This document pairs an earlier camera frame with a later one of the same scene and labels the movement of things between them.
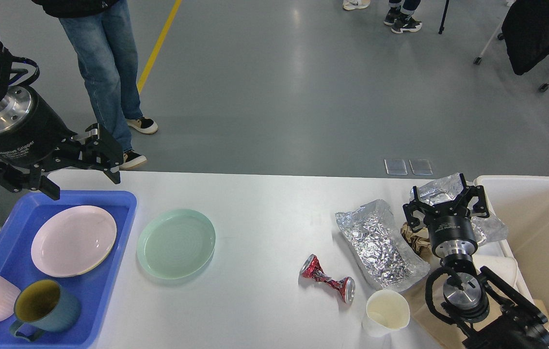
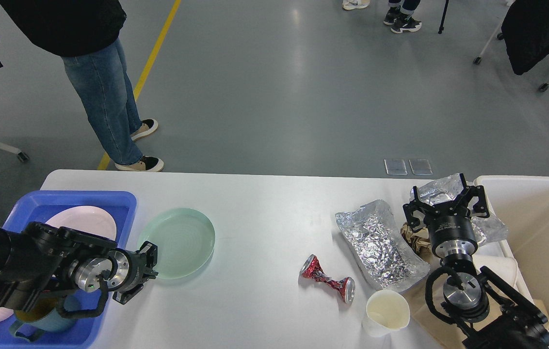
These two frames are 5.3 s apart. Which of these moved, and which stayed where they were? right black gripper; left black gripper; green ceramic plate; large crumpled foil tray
Moved: left black gripper
Stayed: right black gripper; large crumpled foil tray; green ceramic plate
